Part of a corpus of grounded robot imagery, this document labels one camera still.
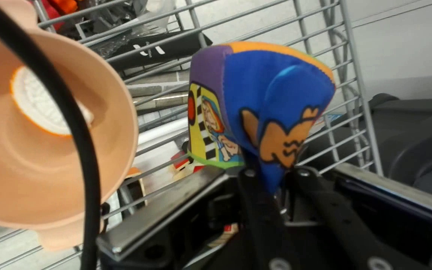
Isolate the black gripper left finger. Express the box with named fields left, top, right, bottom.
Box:
left=236, top=167, right=304, bottom=270

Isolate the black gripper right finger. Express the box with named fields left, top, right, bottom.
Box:
left=289, top=167, right=430, bottom=270

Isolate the gray plastic bin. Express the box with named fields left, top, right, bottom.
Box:
left=302, top=92, right=432, bottom=203

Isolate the pink plastic bowl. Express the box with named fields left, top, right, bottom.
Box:
left=0, top=0, right=143, bottom=255

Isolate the orange white toy slice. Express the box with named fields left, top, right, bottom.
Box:
left=10, top=63, right=97, bottom=140

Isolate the colourful block toy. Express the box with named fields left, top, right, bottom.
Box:
left=40, top=0, right=82, bottom=20

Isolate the metal wire shelf rack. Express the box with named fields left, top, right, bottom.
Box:
left=0, top=0, right=432, bottom=270

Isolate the smooth black gripper cable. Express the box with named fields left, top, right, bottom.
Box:
left=0, top=0, right=104, bottom=270

